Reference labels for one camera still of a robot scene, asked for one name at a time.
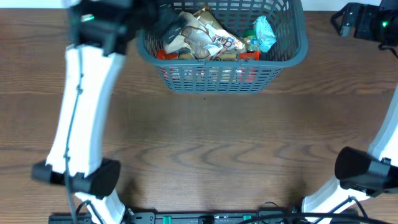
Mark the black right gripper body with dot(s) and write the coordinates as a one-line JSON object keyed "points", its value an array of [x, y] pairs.
{"points": [[372, 25]]}

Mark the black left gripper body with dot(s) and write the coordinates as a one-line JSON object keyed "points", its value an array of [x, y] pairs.
{"points": [[152, 19]]}

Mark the San Remo spaghetti packet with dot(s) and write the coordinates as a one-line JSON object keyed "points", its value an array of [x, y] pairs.
{"points": [[162, 55]]}

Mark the cream brown snack bag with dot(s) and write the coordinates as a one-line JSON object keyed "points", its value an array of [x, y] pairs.
{"points": [[194, 39]]}

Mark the green lid jar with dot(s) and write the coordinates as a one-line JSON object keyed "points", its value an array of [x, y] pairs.
{"points": [[251, 41]]}

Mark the teal white tissue pack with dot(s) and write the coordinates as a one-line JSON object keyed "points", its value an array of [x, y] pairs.
{"points": [[264, 34]]}

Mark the gold coffee bag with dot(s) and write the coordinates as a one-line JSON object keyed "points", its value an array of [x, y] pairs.
{"points": [[231, 43]]}

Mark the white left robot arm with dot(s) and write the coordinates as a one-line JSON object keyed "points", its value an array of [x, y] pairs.
{"points": [[100, 32]]}

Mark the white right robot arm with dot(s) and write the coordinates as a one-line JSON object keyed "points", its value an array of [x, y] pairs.
{"points": [[359, 175]]}

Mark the grey plastic basket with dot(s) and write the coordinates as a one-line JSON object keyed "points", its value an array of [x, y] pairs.
{"points": [[287, 21]]}

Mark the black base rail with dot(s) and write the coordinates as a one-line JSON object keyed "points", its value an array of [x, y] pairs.
{"points": [[188, 218]]}

